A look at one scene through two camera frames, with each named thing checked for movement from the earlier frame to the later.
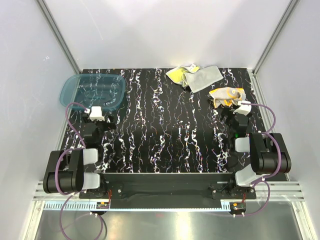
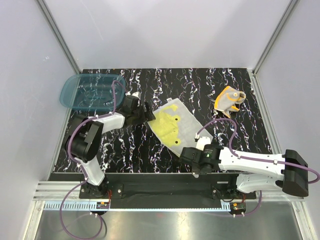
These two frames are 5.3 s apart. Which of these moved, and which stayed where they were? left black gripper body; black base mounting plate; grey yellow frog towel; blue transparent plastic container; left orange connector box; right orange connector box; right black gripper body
Moved: right black gripper body; left black gripper body; grey yellow frog towel
Stayed: right orange connector box; left orange connector box; black base mounting plate; blue transparent plastic container
